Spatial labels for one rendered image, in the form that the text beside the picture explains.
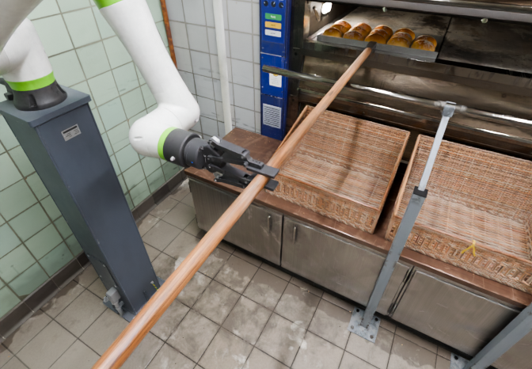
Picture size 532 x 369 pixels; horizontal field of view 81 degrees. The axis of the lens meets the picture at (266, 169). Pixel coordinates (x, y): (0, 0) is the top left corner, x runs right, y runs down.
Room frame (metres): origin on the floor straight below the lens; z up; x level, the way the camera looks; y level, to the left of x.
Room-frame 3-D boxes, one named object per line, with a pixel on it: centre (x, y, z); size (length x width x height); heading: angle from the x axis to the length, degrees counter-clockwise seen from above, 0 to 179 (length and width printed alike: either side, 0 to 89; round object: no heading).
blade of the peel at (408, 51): (1.65, -0.58, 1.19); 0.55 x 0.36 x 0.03; 62
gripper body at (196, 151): (0.63, 0.15, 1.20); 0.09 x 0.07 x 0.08; 62
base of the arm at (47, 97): (0.96, 0.77, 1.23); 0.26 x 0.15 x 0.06; 60
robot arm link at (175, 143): (0.67, 0.21, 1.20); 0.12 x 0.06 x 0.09; 152
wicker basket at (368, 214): (1.22, -0.34, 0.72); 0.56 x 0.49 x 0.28; 60
